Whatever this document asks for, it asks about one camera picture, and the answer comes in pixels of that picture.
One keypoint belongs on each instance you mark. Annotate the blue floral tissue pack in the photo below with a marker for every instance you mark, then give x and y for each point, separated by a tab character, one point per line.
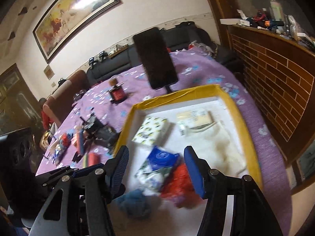
156	169

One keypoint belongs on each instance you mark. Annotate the blue knitted cloth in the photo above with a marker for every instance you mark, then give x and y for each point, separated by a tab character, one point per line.
134	204

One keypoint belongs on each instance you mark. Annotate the black leather sofa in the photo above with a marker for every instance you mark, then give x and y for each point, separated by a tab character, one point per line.
103	67

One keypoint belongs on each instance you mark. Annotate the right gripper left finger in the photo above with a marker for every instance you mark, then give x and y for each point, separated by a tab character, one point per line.
101	187

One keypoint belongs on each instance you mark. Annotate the colourful sheets bag far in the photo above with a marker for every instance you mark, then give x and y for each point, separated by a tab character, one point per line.
78	141

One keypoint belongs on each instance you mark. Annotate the person in red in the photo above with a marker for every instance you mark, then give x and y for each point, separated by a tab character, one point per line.
46	120

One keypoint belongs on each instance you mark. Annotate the brown armchair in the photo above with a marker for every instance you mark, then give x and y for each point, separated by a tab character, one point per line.
59	105

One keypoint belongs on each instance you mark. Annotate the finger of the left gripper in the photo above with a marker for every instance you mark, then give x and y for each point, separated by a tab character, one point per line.
51	177
86	171

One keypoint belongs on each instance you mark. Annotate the green patterned tissue box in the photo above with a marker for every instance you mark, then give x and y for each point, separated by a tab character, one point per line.
151	131

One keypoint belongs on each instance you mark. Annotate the red black small device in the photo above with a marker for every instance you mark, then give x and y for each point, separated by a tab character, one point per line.
117	93

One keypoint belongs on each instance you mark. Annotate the dark wooden display cabinet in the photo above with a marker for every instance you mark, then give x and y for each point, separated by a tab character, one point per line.
19	107

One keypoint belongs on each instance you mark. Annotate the beige tissue pack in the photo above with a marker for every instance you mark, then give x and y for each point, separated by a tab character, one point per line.
193	120

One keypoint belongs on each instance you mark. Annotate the black phone on stand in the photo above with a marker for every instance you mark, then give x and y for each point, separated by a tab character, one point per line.
155	58

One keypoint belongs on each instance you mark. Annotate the framed painting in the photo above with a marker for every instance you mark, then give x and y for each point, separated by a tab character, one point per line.
63	20

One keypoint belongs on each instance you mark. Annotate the purple floral tablecloth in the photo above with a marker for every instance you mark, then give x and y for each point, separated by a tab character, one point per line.
194	68

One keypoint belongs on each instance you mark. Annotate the colourful sheets bag near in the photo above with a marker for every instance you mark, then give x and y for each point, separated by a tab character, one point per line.
91	159

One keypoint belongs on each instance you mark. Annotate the blue white plastic bag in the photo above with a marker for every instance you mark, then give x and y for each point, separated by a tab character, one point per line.
59	147

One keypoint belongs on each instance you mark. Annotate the wooden brick pattern cabinet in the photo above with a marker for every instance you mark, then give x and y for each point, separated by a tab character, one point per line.
279	74

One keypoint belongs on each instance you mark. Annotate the white towel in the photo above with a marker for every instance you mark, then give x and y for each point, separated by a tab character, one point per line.
218	149

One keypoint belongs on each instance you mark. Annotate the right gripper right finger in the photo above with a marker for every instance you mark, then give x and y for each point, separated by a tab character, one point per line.
252	214

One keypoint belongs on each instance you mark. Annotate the black cylindrical can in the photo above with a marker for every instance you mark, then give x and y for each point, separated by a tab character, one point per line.
93	128

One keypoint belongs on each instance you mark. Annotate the yellow rimmed white box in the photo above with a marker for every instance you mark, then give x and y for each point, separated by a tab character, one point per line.
166	218

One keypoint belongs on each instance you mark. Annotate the red plastic bag bundle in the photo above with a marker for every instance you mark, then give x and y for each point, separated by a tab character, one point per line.
179	189

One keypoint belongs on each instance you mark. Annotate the black foil pouch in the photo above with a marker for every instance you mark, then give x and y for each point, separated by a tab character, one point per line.
106	137

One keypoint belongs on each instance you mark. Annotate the colourful sheets bag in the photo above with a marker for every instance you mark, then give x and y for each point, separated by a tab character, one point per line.
78	141
91	159

